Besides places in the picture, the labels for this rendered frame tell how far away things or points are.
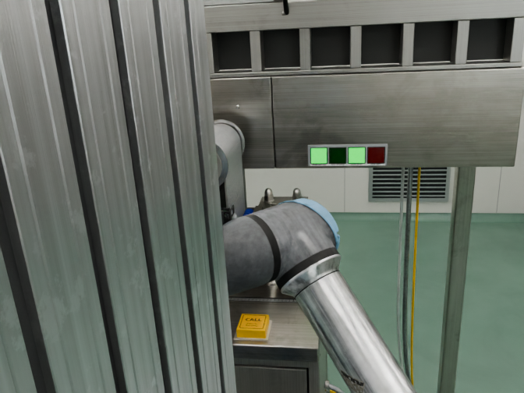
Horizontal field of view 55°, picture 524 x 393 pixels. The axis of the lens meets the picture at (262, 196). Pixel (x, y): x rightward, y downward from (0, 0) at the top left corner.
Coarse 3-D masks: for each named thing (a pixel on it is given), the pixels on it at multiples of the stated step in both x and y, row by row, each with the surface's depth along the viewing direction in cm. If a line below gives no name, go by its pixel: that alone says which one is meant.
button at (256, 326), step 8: (240, 320) 123; (248, 320) 123; (256, 320) 123; (264, 320) 122; (240, 328) 120; (248, 328) 120; (256, 328) 120; (264, 328) 119; (240, 336) 120; (248, 336) 120; (256, 336) 120; (264, 336) 119
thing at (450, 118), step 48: (240, 96) 161; (288, 96) 158; (336, 96) 156; (384, 96) 154; (432, 96) 152; (480, 96) 150; (288, 144) 164; (336, 144) 161; (432, 144) 157; (480, 144) 155
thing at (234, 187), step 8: (240, 160) 157; (240, 168) 157; (232, 176) 145; (240, 176) 157; (232, 184) 145; (240, 184) 157; (232, 192) 145; (240, 192) 157; (232, 200) 145; (240, 200) 157; (240, 208) 157; (240, 216) 157
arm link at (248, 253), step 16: (224, 224) 81; (240, 224) 79; (256, 224) 79; (224, 240) 77; (240, 240) 76; (256, 240) 77; (240, 256) 76; (256, 256) 76; (272, 256) 77; (240, 272) 76; (256, 272) 77; (272, 272) 79; (240, 288) 78
